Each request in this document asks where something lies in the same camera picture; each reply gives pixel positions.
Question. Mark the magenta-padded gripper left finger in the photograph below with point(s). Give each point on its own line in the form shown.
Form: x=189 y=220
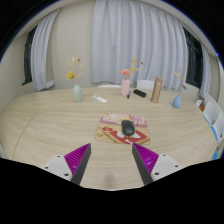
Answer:
x=58 y=165

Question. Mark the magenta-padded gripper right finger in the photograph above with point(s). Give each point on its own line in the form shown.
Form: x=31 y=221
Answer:
x=165 y=164

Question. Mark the black computer mouse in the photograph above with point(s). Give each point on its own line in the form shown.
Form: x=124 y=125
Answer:
x=128 y=127

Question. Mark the printed pink red mouse pad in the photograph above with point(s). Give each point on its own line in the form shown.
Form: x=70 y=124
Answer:
x=110 y=133

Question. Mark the blue vase with dried flowers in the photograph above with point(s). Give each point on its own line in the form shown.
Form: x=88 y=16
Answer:
x=177 y=102

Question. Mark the group of white chairs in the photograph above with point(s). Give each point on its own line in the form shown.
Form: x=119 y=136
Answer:
x=210 y=111

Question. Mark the green vase with yellow flowers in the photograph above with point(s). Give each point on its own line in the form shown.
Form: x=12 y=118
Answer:
x=77 y=94

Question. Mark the golden thermos bottle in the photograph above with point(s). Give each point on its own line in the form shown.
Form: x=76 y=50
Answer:
x=156 y=90

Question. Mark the black rectangular box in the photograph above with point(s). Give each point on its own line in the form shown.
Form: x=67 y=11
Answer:
x=140 y=93

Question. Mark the dark blue marker pen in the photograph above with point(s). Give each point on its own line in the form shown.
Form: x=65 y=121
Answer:
x=128 y=95

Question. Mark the white remote control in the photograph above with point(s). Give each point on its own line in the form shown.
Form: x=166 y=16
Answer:
x=100 y=99

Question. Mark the white chair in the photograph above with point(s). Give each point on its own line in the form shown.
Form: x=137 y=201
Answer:
x=145 y=84
x=110 y=86

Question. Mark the pink vase with orange flowers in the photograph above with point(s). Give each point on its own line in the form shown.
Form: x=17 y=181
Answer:
x=125 y=88

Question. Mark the narrow white curtain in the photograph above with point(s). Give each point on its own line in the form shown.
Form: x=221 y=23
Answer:
x=206 y=76
x=41 y=56

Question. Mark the dark window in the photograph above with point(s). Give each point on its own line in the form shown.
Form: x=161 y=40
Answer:
x=28 y=56
x=195 y=60

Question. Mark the wide white curtain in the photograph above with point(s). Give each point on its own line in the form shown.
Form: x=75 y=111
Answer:
x=143 y=33

